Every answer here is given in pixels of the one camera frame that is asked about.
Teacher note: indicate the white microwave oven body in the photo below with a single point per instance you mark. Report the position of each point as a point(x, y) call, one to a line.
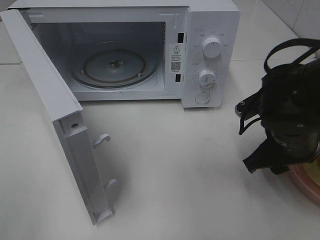
point(63, 25)

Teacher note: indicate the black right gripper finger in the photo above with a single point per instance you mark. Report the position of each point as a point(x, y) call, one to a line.
point(255, 161)
point(278, 170)

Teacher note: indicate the warning label with QR code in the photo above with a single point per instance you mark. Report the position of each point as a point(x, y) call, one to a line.
point(176, 57)

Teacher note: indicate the white timer knob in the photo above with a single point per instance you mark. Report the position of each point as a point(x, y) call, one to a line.
point(206, 78)

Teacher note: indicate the round door release button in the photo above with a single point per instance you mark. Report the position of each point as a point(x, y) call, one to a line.
point(202, 98)

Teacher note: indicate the pink round plate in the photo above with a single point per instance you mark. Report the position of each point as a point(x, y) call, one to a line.
point(300, 178)

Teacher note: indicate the sandwich with lettuce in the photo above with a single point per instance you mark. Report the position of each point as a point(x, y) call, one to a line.
point(313, 171)

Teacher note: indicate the white microwave door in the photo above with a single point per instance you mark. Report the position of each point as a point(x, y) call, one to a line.
point(65, 113)

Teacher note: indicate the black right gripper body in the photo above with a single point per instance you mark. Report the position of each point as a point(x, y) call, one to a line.
point(292, 127)

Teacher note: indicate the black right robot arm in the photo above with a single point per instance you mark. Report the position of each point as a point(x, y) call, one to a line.
point(302, 80)

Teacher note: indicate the upper white power knob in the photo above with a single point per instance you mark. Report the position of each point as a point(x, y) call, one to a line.
point(212, 46)

